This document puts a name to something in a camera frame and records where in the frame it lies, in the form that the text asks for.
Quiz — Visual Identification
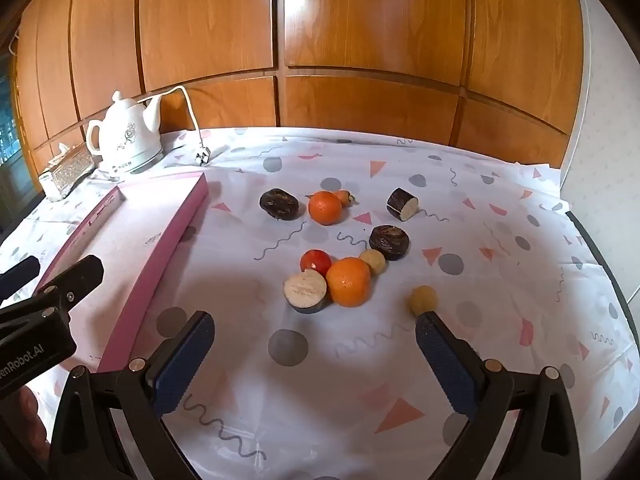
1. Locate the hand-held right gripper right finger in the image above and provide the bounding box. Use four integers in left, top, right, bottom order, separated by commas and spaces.
414, 310, 583, 480

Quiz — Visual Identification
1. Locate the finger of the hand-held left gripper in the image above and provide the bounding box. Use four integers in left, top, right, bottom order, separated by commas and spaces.
0, 255, 42, 307
34, 254, 105, 323

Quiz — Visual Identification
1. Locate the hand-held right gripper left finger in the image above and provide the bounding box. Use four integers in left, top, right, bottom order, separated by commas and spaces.
47, 310, 216, 480

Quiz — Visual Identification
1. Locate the pink shallow tray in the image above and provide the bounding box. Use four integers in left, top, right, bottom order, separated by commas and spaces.
35, 171, 210, 373

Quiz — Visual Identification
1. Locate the small tan potato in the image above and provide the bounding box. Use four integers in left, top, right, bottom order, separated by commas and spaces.
409, 285, 439, 317
359, 248, 387, 276

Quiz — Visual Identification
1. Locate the orange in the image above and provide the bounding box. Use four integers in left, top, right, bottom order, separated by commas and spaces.
325, 256, 373, 308
308, 191, 348, 226

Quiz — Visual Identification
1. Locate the dark eggplant chunk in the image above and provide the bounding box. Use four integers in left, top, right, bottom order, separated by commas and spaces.
283, 268, 329, 315
386, 187, 420, 222
369, 225, 411, 261

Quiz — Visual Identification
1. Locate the red tomato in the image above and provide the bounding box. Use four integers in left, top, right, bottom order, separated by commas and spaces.
300, 249, 333, 277

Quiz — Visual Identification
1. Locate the dark beetroot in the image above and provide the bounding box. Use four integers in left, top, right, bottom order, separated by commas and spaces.
259, 188, 300, 221

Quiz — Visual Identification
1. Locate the person's left hand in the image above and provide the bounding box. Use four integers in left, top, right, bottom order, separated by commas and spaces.
12, 387, 53, 453

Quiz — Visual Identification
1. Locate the white printed tablecloth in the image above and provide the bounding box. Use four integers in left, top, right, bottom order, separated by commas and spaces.
0, 127, 636, 480

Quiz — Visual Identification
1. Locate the silver patterned tissue box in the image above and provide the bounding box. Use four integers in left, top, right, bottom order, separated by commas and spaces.
39, 144, 97, 202

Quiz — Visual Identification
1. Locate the white ceramic electric kettle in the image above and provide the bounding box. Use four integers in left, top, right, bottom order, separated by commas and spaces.
86, 91, 166, 181

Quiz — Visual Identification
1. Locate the wooden panelled cabinet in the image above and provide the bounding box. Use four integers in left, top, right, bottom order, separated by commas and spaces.
10, 0, 586, 171

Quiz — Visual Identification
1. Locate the white power cord with plug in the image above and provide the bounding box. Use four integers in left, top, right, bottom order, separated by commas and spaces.
142, 85, 213, 167

